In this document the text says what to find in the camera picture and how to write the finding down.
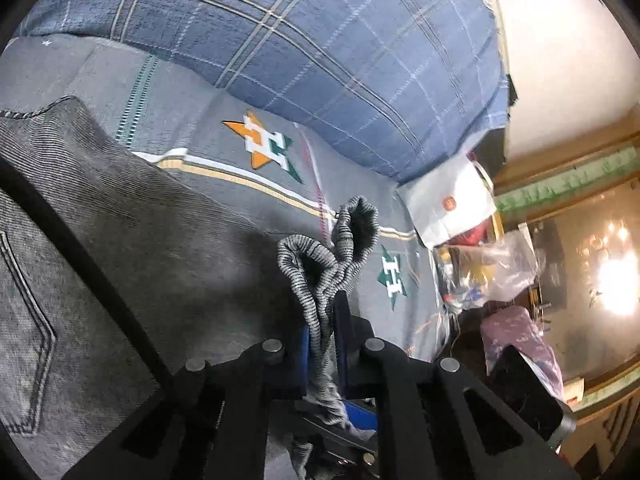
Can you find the pink patterned cloth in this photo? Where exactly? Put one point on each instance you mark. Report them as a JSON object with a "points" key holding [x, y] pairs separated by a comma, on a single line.
{"points": [[520, 330]]}

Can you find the clear plastic bag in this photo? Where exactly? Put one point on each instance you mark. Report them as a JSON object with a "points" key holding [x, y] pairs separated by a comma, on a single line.
{"points": [[500, 265]]}

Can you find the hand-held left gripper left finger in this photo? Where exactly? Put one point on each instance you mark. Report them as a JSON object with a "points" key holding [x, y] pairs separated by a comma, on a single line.
{"points": [[304, 360]]}

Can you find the white plastic bag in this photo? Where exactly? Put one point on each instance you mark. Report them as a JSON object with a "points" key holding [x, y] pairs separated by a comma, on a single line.
{"points": [[450, 200]]}

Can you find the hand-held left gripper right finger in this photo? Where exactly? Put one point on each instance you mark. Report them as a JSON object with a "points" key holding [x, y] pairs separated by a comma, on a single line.
{"points": [[344, 340]]}

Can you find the blue plaid pillow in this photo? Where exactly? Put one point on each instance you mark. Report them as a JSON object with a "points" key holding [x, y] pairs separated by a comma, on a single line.
{"points": [[300, 35]]}

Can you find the wooden glass cabinet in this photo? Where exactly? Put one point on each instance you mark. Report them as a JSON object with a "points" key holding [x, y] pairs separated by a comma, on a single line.
{"points": [[575, 270]]}

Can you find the grey star-printed bed sheet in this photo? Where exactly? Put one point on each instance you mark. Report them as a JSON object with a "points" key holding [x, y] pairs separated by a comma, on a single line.
{"points": [[225, 160]]}

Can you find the grey denim pants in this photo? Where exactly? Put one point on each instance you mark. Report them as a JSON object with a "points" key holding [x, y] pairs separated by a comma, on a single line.
{"points": [[125, 260]]}

